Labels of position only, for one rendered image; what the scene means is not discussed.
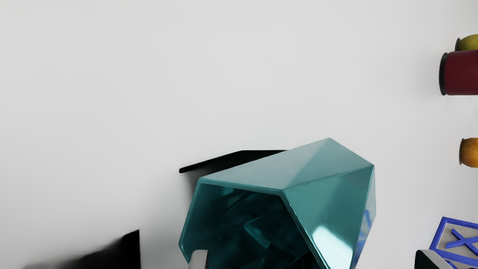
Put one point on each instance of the blue lattice frame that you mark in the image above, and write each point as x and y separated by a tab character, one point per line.
463	241

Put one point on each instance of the yellow-green fruit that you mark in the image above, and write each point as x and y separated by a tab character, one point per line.
469	43

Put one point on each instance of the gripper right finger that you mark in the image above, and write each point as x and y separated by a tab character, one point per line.
427	261

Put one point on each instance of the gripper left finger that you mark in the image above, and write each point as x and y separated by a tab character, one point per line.
198	260

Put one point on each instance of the dark red can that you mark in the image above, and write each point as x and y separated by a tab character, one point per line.
461	73

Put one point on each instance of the orange fruit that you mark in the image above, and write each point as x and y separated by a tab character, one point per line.
470	152

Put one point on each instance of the teal faceted mug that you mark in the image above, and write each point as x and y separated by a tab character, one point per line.
321	186

